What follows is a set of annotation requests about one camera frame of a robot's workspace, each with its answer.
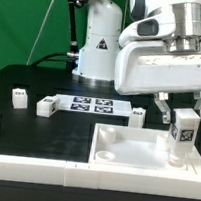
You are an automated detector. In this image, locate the white front fence wall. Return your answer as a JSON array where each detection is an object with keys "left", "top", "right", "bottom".
[{"left": 0, "top": 155, "right": 201, "bottom": 200}]

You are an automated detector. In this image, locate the black camera stand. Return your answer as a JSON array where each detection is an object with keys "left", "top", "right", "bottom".
[{"left": 54, "top": 0, "right": 113, "bottom": 58}]

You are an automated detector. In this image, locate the black cable bundle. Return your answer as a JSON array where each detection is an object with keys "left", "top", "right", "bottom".
[{"left": 30, "top": 47, "right": 80, "bottom": 72}]

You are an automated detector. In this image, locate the white square table top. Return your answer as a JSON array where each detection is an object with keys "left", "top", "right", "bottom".
[{"left": 88, "top": 123, "right": 201, "bottom": 175}]

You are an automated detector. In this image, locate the white cable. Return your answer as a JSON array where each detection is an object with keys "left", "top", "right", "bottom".
[{"left": 26, "top": 0, "right": 67, "bottom": 70}]

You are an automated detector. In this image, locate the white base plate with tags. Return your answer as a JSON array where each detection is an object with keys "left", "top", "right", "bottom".
[{"left": 57, "top": 94, "right": 132, "bottom": 116}]

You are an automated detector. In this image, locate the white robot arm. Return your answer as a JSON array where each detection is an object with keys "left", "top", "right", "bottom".
[{"left": 73, "top": 0, "right": 201, "bottom": 124}]

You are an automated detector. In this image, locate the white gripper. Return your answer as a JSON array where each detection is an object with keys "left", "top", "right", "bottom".
[{"left": 114, "top": 17, "right": 201, "bottom": 124}]

